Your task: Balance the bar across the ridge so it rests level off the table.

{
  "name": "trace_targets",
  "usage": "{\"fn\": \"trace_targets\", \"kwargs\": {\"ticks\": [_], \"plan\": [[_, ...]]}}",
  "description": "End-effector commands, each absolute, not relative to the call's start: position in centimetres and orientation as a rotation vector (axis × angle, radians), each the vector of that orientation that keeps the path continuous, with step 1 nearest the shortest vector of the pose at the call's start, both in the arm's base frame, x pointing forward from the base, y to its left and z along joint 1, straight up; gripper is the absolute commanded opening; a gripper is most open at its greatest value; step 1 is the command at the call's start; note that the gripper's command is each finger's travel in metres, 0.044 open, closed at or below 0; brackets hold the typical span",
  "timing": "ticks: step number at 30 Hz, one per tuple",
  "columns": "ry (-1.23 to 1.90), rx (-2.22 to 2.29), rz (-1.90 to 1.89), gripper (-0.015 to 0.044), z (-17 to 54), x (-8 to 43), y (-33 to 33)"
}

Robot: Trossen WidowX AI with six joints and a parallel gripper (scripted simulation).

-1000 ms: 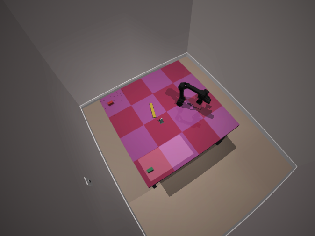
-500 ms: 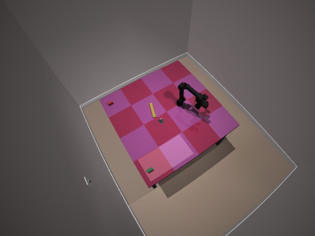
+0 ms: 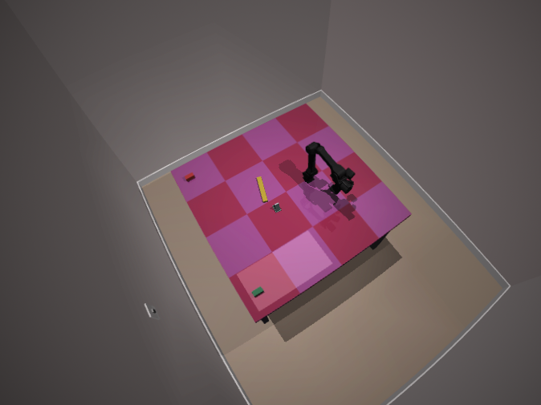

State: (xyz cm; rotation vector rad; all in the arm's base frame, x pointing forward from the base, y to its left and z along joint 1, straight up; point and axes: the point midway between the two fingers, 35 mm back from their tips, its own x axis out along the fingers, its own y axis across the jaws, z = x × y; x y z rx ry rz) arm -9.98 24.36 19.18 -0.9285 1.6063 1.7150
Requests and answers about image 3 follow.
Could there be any yellow bar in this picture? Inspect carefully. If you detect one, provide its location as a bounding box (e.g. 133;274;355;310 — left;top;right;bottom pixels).
257;177;268;203

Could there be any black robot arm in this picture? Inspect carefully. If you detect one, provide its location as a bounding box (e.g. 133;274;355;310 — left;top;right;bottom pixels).
303;142;354;194

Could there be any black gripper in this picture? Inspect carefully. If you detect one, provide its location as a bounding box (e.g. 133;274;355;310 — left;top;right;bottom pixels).
330;168;355;195

